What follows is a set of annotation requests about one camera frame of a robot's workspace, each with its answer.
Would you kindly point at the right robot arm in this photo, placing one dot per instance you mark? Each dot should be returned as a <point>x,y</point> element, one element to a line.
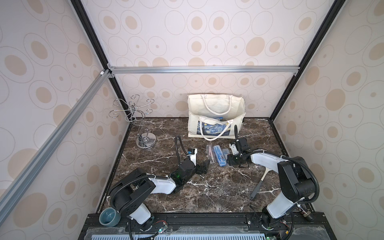
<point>298,183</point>

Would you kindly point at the pink compass case upper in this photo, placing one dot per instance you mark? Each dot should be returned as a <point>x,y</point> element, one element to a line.
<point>210,153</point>

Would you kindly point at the cream canvas tote bag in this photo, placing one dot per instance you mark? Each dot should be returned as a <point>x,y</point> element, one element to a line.
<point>213,116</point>

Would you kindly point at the silver aluminium left rail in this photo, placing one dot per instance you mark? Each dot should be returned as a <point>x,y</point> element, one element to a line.
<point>34,167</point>

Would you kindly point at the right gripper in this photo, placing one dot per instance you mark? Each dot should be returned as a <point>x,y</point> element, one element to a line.
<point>240,144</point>

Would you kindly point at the silver aluminium crossbar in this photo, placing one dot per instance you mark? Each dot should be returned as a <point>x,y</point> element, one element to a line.
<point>205,69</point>

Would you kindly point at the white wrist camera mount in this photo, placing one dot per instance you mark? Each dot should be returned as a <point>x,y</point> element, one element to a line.
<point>192,155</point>

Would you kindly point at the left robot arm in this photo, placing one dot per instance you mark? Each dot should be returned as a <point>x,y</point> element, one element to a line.
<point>128,195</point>

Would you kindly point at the blue compass clear case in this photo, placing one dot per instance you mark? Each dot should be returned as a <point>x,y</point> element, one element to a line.
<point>220,156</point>

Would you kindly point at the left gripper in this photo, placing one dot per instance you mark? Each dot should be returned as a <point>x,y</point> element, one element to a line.
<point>205,168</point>

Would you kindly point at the red label clear case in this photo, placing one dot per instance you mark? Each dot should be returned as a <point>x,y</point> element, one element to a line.
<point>226,152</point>

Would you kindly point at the chrome wire cup rack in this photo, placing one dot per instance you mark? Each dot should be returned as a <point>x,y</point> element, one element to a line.
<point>137,117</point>

